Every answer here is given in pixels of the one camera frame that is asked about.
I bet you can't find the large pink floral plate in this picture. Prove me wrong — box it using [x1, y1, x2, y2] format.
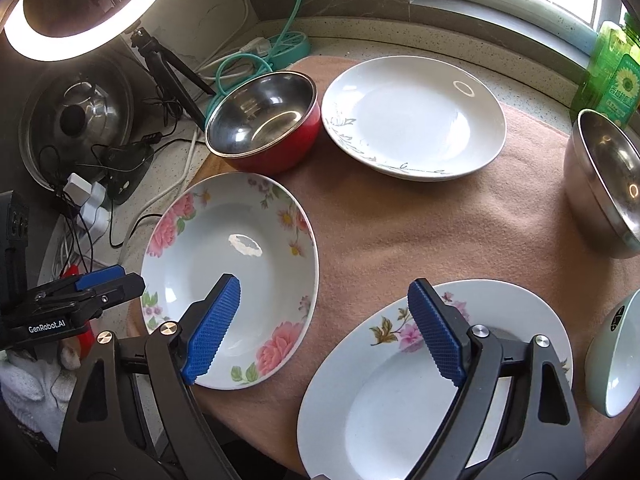
[297, 280, 573, 479]

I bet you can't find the large stainless steel bowl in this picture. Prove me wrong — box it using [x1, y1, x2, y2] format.
[563, 108, 639, 259]

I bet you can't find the white plate grey leaf pattern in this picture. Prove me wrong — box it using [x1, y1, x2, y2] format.
[321, 55, 506, 182]

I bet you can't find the white gloved left hand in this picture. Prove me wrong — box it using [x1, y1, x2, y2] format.
[1, 341, 80, 451]

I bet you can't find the light blue ceramic bowl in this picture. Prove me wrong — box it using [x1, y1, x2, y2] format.
[585, 290, 639, 418]

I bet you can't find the glass pot lid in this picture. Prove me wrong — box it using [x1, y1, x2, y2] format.
[18, 55, 134, 191]

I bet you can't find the small rose floral plate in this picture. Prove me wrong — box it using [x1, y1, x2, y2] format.
[140, 172, 319, 390]

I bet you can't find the pink towel mat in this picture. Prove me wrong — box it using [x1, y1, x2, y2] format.
[127, 54, 640, 478]

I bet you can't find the black tripod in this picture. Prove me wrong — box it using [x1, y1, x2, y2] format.
[89, 0, 217, 134]

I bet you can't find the red steel-lined bowl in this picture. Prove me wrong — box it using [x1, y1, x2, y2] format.
[205, 70, 321, 176]

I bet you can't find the green dish soap bottle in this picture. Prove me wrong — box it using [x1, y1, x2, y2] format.
[570, 12, 639, 129]

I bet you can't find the white ring light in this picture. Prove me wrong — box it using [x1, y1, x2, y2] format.
[3, 0, 156, 62]

